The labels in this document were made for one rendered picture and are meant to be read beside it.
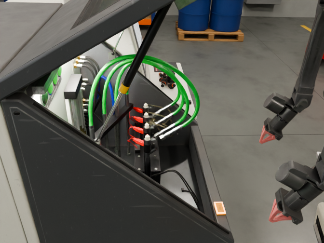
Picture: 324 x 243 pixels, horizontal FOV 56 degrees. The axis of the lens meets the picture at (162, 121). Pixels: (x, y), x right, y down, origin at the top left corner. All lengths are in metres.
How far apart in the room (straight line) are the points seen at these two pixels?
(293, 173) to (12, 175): 0.73
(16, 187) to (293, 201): 0.76
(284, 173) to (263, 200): 1.66
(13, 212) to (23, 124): 0.29
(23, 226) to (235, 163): 2.16
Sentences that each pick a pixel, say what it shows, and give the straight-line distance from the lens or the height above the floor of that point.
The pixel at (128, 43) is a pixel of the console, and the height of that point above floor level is 1.34.
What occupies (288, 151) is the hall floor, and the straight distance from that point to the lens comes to 3.17.
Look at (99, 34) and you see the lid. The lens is 0.59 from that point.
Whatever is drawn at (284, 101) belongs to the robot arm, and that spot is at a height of 1.20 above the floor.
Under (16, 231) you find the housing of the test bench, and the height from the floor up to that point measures 1.04.
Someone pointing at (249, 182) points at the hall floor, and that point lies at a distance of 2.69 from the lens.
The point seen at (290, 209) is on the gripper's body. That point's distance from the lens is 1.00.
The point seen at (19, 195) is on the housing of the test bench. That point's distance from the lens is 0.88.
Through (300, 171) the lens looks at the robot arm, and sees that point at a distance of 0.93.
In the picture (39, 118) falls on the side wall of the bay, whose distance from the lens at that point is 0.71.
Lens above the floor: 1.76
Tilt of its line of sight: 32 degrees down
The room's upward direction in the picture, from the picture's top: 2 degrees clockwise
